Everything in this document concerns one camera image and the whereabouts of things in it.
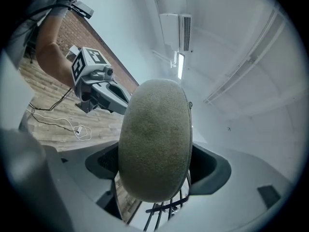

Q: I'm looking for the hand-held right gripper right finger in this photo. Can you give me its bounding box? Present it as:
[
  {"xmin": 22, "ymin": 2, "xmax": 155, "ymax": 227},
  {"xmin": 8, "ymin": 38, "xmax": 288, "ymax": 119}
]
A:
[{"xmin": 189, "ymin": 141, "xmax": 292, "ymax": 210}]

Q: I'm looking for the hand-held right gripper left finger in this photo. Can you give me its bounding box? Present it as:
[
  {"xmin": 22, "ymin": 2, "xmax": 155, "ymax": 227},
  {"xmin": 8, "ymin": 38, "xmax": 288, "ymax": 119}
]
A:
[{"xmin": 44, "ymin": 141, "xmax": 126, "ymax": 224}]

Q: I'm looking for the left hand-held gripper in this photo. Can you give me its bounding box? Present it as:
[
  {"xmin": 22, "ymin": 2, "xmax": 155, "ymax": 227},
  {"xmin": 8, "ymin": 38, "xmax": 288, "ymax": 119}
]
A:
[{"xmin": 71, "ymin": 46, "xmax": 132, "ymax": 115}]

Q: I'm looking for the person's left forearm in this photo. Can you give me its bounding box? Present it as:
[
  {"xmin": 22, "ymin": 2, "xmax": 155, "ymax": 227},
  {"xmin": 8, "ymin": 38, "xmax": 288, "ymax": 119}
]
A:
[{"xmin": 36, "ymin": 14, "xmax": 76, "ymax": 89}]

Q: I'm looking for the ceiling light panel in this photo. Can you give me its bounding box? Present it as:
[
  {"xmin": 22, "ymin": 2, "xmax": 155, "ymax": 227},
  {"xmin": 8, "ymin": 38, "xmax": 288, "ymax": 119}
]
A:
[{"xmin": 177, "ymin": 53, "xmax": 185, "ymax": 80}]

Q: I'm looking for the white ceiling air conditioner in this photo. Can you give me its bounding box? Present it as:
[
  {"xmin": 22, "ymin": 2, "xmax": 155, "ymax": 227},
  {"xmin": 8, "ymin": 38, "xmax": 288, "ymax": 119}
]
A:
[{"xmin": 159, "ymin": 13, "xmax": 192, "ymax": 52}]

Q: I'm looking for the person's grey shirt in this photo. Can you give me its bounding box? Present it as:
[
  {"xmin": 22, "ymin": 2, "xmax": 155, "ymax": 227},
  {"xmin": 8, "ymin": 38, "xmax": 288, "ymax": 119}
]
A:
[{"xmin": 1, "ymin": 0, "xmax": 73, "ymax": 66}]

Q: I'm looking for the black wire rack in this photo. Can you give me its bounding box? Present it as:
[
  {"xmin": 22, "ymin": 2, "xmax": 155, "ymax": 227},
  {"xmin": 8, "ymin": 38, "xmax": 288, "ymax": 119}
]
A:
[{"xmin": 143, "ymin": 170, "xmax": 193, "ymax": 232}]

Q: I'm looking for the thin black floor cable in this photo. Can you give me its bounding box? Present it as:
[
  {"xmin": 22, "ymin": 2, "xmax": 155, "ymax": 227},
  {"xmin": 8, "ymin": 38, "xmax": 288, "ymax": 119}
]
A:
[{"xmin": 30, "ymin": 109, "xmax": 80, "ymax": 133}]

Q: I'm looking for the black head-mounted camera box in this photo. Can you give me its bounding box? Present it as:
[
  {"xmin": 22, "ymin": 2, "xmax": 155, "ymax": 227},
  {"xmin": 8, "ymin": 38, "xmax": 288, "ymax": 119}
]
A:
[{"xmin": 69, "ymin": 0, "xmax": 95, "ymax": 19}]

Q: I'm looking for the white ceiling rail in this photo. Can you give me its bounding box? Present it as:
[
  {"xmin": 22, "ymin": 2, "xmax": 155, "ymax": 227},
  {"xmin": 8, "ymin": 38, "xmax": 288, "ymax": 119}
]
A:
[{"xmin": 203, "ymin": 8, "xmax": 287, "ymax": 105}]

